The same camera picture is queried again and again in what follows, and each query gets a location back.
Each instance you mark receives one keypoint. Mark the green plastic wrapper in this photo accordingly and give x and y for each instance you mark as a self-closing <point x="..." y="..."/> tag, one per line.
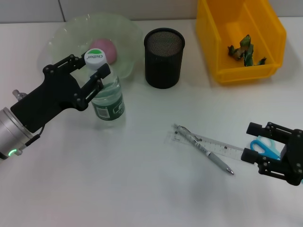
<point x="247" y="54"/>

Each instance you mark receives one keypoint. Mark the clear plastic ruler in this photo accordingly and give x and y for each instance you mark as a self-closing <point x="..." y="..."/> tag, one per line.
<point x="217" y="146"/>

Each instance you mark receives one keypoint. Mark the black mesh pen holder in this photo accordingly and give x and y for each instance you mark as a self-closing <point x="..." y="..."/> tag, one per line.
<point x="163" y="63"/>

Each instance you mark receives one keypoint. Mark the pale green glass fruit plate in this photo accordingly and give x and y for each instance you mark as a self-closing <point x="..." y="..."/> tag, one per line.
<point x="71" y="35"/>

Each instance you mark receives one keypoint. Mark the blue scissors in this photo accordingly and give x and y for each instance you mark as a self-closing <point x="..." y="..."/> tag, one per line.
<point x="265" y="145"/>

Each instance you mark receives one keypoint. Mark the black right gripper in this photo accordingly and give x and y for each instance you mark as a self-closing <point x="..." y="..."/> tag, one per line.
<point x="297" y="156"/>

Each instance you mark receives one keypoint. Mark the silver left gripper connector stub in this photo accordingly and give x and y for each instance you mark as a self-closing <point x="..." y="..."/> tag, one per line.
<point x="19" y="94"/>

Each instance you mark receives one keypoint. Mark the pink peach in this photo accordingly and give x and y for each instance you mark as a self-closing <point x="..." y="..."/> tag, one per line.
<point x="106" y="48"/>

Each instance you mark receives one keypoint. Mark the yellow plastic bin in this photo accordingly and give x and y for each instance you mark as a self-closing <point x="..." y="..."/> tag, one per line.
<point x="236" y="73"/>

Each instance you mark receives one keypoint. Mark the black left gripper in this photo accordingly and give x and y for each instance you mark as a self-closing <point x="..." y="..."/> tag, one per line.
<point x="49" y="99"/>

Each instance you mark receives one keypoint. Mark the grey ballpoint pen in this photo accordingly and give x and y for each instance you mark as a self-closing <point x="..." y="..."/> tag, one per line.
<point x="201" y="147"/>

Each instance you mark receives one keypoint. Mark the clear green-label water bottle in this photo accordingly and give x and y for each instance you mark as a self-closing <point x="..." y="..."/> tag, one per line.
<point x="110" y="101"/>

